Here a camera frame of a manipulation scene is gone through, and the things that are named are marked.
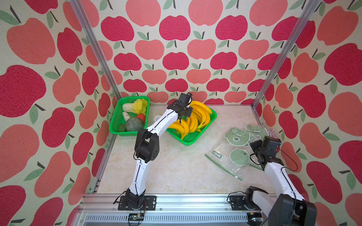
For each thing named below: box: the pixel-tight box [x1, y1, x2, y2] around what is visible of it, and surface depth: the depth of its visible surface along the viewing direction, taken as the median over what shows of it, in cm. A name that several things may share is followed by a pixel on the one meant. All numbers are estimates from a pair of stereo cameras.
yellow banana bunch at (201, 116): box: [189, 100, 213, 132], surface depth 101 cm
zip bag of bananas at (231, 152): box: [204, 127, 253, 182], surface depth 90 cm
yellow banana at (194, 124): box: [189, 115, 199, 133], surface depth 100 cm
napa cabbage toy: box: [122, 98, 149, 116], surface depth 113 cm
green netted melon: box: [125, 117, 143, 132], surface depth 98 cm
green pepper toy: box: [117, 123, 126, 132], surface depth 102 cm
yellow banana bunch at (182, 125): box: [168, 119, 190, 140], surface depth 93 cm
